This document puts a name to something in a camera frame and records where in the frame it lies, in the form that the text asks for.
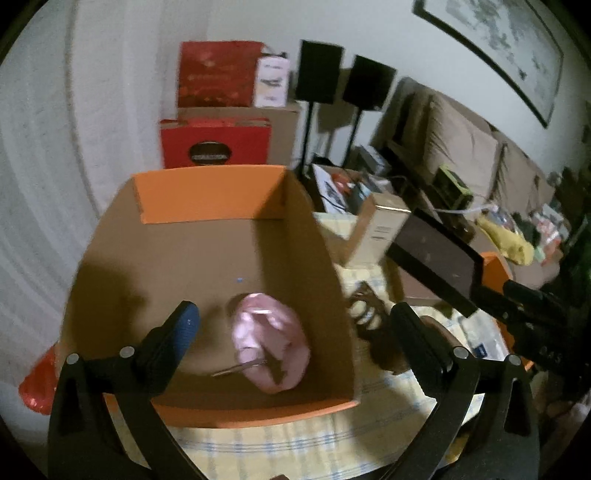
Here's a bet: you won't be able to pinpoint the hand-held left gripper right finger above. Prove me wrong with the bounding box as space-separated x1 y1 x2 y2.
388 302 542 480

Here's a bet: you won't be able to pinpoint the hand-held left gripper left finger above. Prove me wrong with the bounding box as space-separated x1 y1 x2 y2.
48 301 218 480

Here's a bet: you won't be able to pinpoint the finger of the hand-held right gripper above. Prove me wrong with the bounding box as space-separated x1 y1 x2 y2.
467 279 509 324

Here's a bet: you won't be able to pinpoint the orange cardboard box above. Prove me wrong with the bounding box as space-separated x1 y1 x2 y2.
60 165 361 428

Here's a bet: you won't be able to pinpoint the pink cloth pouch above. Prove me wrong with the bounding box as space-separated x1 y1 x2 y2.
230 292 311 394

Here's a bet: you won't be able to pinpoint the brown hair claw clip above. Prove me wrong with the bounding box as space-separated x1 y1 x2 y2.
346 281 389 343

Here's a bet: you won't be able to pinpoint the white plastic packet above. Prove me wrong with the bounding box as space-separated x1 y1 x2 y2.
459 314 511 363

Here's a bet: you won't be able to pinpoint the yellow cloth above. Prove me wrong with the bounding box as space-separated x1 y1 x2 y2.
475 215 536 266

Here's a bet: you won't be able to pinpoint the small metal scissors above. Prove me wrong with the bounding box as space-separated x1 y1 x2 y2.
211 357 271 378

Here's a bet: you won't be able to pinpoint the beige cardboard carton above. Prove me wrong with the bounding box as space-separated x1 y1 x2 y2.
344 193 411 268

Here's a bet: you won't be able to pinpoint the green box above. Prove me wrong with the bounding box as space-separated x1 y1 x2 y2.
434 164 474 208

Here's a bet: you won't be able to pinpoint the red plastic bag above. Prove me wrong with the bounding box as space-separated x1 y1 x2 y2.
18 346 63 416

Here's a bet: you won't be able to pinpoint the beige sofa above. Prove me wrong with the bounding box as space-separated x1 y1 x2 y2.
372 76 591 287

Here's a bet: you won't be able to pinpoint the white printed box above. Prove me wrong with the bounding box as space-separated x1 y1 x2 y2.
311 164 365 215

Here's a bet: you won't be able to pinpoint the red gift box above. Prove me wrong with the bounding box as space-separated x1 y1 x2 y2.
159 117 272 169

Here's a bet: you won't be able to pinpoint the black speaker stand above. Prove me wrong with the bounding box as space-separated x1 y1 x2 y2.
299 102 320 180
342 108 363 163

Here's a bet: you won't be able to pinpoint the large brown cardboard box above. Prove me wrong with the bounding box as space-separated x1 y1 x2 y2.
178 102 302 175

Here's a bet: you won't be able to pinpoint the black speaker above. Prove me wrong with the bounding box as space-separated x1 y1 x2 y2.
295 40 345 104
342 55 398 112

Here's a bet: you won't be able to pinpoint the white carton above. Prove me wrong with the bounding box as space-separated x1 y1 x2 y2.
253 55 291 108

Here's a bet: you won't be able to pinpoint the white cable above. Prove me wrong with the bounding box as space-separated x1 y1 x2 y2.
434 202 502 217

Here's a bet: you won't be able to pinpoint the framed wall painting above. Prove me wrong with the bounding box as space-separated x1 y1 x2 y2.
412 0 565 129

